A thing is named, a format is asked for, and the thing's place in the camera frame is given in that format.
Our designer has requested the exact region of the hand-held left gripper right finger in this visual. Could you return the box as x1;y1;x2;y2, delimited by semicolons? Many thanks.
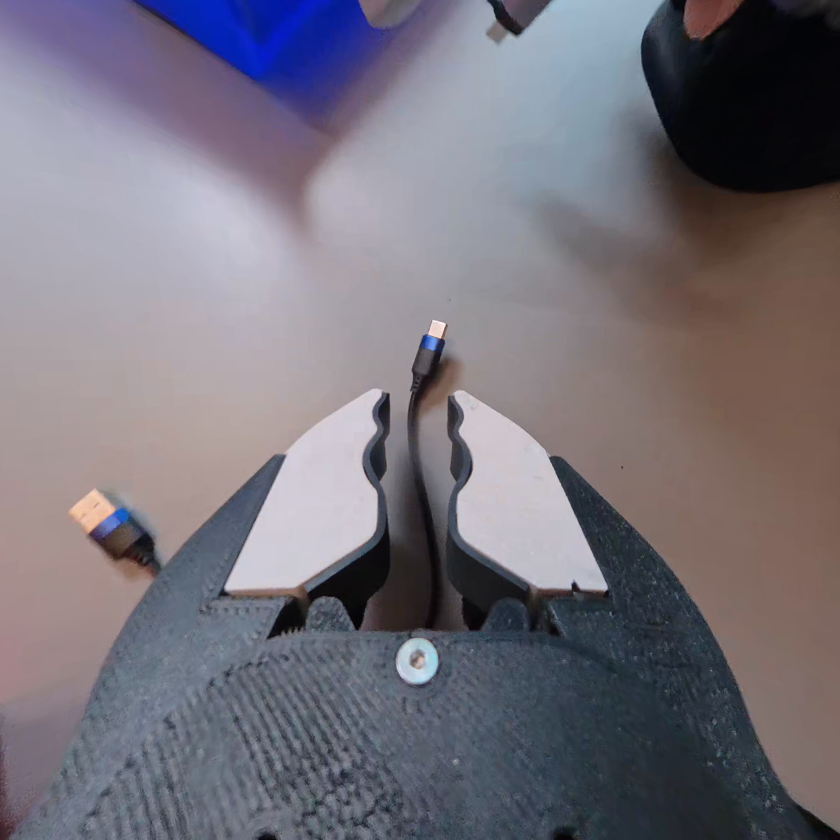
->
447;390;609;626

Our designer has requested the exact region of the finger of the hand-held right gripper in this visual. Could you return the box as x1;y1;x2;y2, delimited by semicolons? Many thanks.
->
486;0;547;42
360;0;422;28

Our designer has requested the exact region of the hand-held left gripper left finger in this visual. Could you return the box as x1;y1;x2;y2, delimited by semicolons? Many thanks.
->
223;388;392;628

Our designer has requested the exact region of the black blue-ringed USB cable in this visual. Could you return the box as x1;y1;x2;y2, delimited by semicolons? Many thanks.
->
68;319;455;631

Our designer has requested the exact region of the person's right hand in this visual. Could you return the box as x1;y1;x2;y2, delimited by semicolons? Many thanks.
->
682;0;747;40

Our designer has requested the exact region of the blue plastic box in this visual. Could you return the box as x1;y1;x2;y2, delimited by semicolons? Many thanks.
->
131;0;389;116

